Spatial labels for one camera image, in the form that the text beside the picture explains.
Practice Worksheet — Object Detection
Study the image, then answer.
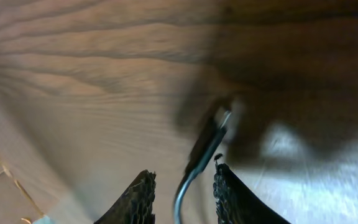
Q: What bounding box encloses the black USB charging cable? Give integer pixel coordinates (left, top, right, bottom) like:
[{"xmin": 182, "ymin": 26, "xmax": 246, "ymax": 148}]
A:
[{"xmin": 173, "ymin": 98, "xmax": 234, "ymax": 224}]

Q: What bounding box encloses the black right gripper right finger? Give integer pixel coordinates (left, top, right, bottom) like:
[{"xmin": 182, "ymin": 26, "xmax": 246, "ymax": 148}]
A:
[{"xmin": 213, "ymin": 153, "xmax": 288, "ymax": 224}]

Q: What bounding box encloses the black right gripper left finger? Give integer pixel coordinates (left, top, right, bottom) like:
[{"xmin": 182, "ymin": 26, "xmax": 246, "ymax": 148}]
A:
[{"xmin": 94, "ymin": 169, "xmax": 156, "ymax": 224}]

